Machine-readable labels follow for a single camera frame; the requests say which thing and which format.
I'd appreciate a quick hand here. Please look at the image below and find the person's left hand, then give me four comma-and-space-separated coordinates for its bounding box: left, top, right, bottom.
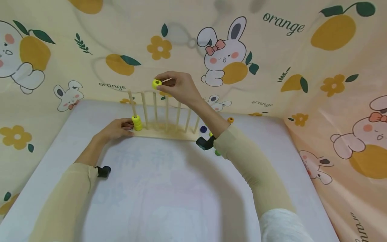
92, 118, 135, 144

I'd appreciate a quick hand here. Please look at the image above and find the person's right hand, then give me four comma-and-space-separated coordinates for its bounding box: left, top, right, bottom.
154, 71, 207, 109

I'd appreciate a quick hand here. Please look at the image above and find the wooden peg rack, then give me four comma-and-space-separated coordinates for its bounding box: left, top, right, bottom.
127, 90, 203, 142

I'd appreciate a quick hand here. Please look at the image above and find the person's left forearm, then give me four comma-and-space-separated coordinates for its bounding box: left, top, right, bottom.
28, 136, 105, 242

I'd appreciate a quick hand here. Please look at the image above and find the person's right forearm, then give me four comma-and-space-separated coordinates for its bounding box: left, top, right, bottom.
190, 99, 315, 242

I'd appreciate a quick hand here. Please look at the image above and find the black wrist band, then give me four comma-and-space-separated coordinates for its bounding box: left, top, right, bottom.
196, 134, 217, 151
94, 165, 112, 178

